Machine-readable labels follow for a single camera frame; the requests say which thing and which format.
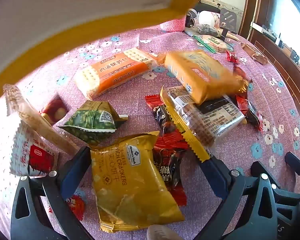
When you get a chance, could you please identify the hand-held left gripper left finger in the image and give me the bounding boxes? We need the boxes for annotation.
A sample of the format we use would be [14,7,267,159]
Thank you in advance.
[10,146,95,240]

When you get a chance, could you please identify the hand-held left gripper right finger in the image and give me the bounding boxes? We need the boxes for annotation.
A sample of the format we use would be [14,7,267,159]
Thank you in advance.
[199,155,280,240]

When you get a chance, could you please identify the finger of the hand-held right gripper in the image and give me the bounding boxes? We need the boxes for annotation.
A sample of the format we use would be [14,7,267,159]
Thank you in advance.
[284,152,300,182]

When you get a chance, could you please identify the small red sweet packet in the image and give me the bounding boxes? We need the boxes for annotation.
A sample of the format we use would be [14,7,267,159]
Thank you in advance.
[48,192,87,221]

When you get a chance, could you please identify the red black candy packet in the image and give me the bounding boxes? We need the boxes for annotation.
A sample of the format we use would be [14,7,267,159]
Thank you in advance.
[152,130,188,207]
[235,94,263,132]
[144,94,177,137]

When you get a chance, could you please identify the green pea packet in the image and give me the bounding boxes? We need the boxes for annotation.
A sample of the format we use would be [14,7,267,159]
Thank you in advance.
[57,101,128,147]

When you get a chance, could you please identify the yellow cheese cracker packet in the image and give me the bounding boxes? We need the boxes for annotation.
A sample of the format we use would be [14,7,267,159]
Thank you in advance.
[90,131,186,233]

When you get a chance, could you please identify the clear brown cake packet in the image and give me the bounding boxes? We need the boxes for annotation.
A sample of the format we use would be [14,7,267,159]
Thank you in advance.
[160,86,248,163]

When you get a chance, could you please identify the orange-yellow biscuit packet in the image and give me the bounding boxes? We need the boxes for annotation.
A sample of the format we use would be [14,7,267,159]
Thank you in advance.
[164,50,250,105]

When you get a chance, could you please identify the yellow-rimmed white tray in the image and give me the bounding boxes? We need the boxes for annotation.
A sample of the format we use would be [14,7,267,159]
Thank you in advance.
[0,0,209,112]

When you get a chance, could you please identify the person's left hand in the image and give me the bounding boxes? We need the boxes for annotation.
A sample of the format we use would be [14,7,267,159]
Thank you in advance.
[146,224,188,240]

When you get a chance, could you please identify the red peanut packet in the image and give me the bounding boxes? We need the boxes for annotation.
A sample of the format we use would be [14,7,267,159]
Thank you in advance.
[39,99,66,126]

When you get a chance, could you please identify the purple floral tablecloth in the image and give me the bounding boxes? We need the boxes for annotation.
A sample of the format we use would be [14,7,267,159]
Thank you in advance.
[0,26,300,240]

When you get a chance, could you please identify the wooden cabinet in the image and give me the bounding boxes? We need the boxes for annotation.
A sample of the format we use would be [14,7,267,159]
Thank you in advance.
[249,21,300,120]

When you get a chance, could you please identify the orange soda cracker packet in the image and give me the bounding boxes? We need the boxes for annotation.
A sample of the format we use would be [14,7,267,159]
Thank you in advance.
[74,47,158,101]

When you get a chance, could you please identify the brown snack packet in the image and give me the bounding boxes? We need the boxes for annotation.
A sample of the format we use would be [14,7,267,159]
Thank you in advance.
[241,42,270,65]

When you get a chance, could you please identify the small red candy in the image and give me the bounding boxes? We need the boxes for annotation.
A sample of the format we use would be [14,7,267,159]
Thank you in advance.
[226,50,240,64]

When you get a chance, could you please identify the green white snack packet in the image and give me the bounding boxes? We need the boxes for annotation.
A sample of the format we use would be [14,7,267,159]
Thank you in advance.
[192,34,235,53]

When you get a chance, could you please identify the grey snack packet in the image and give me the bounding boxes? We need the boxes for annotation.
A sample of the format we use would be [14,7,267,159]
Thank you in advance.
[184,24,226,37]

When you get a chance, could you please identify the window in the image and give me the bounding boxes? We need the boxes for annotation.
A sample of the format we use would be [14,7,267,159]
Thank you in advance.
[261,0,300,78]

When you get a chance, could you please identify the pink knit-sleeved bottle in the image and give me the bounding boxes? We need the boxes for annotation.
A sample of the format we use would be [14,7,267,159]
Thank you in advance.
[159,14,187,33]

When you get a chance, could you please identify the black phone stand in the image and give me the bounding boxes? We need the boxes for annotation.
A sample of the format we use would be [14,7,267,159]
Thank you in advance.
[219,7,238,41]

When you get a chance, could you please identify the white cup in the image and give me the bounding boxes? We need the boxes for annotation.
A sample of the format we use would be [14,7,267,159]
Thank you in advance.
[198,10,217,28]

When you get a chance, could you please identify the black white small object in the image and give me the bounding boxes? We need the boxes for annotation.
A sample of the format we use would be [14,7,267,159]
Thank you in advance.
[185,8,199,28]

